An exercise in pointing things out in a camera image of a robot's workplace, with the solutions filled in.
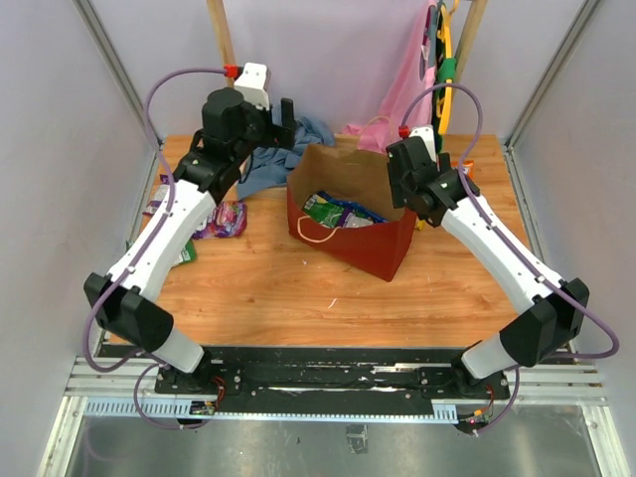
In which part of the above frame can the orange Fox's fruits bag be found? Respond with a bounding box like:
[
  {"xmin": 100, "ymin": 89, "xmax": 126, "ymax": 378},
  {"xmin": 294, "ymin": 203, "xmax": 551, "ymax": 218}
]
[{"xmin": 463, "ymin": 160, "xmax": 474, "ymax": 179}]

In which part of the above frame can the brown red paper bag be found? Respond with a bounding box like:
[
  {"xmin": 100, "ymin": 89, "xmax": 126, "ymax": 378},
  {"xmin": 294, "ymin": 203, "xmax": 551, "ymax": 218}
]
[{"xmin": 287, "ymin": 142, "xmax": 415, "ymax": 281}]

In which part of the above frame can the purple Fox's berries bag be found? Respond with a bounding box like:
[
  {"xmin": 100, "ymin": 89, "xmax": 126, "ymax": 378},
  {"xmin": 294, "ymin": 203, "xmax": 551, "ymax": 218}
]
[{"xmin": 192, "ymin": 201, "xmax": 247, "ymax": 239}]

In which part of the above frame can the blue snack packet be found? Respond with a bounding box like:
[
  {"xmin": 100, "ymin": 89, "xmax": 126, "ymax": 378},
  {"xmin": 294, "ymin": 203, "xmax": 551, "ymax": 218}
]
[{"xmin": 317, "ymin": 191, "xmax": 388, "ymax": 224}]

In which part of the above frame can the green snack packet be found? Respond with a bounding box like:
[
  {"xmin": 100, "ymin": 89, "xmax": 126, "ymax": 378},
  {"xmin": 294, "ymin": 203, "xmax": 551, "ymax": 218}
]
[{"xmin": 173, "ymin": 239, "xmax": 198, "ymax": 267}]

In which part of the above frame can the green yellow Fox's bag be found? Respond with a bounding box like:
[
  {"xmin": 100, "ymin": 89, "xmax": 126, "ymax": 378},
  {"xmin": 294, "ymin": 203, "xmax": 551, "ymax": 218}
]
[{"xmin": 302, "ymin": 193, "xmax": 346, "ymax": 229}]

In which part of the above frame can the purple white snack packet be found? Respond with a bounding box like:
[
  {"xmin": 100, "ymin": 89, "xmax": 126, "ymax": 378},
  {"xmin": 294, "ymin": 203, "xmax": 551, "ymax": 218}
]
[{"xmin": 338, "ymin": 209, "xmax": 374, "ymax": 229}]

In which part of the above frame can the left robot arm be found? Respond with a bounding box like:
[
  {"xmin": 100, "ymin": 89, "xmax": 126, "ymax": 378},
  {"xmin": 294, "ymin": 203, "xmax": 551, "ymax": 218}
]
[{"xmin": 84, "ymin": 87, "xmax": 297, "ymax": 394}]

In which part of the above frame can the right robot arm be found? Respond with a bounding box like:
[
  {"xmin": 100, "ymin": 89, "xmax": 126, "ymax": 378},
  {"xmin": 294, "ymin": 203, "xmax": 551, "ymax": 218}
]
[{"xmin": 387, "ymin": 136, "xmax": 589, "ymax": 398}]

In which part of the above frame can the blue crumpled cloth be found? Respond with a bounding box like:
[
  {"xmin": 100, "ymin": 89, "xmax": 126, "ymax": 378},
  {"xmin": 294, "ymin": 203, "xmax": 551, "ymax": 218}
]
[{"xmin": 237, "ymin": 115, "xmax": 335, "ymax": 200}]

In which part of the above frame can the yellow hanger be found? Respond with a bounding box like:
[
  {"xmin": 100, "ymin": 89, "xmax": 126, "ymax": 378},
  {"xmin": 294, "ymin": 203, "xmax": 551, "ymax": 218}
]
[{"xmin": 432, "ymin": 1, "xmax": 456, "ymax": 136}]

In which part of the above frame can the pink shirt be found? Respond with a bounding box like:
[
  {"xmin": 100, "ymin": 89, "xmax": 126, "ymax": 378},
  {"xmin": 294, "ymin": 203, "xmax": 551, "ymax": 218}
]
[{"xmin": 342, "ymin": 1, "xmax": 437, "ymax": 152}]

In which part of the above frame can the green hanger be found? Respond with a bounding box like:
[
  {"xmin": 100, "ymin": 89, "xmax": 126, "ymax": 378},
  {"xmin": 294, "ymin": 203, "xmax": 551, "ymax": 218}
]
[{"xmin": 432, "ymin": 58, "xmax": 456, "ymax": 136}]

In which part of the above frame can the grey hanger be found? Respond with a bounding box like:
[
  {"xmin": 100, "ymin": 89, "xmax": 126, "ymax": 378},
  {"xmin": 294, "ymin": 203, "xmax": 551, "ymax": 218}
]
[{"xmin": 419, "ymin": 4, "xmax": 440, "ymax": 78}]

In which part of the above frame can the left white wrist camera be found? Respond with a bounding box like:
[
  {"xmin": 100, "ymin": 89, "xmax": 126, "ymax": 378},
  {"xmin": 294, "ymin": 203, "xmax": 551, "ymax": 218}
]
[{"xmin": 234, "ymin": 63, "xmax": 271, "ymax": 110}]

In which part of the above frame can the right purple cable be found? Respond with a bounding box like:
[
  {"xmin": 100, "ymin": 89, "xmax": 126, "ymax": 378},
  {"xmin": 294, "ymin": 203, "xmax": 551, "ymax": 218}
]
[{"xmin": 397, "ymin": 82, "xmax": 621, "ymax": 438}]

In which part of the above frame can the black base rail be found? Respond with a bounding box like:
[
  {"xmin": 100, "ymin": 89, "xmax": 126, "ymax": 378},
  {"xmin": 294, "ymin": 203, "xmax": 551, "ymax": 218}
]
[{"xmin": 154, "ymin": 346, "xmax": 510, "ymax": 419}]

